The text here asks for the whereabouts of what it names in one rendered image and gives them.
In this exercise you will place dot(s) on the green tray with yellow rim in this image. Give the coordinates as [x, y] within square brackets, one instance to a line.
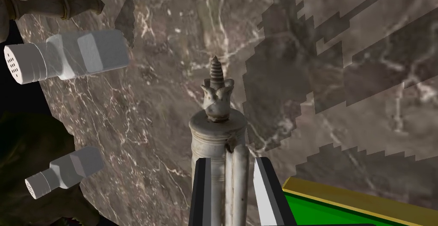
[342, 209]

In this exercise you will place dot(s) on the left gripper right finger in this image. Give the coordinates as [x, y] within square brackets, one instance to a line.
[270, 198]

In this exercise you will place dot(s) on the large white shaker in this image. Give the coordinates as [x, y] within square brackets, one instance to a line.
[68, 56]

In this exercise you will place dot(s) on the beige turned wooden grinder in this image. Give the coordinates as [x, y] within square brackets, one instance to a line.
[48, 5]

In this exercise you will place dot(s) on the small white shaker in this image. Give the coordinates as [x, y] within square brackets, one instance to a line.
[63, 173]

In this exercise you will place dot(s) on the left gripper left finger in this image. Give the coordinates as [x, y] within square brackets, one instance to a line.
[201, 195]

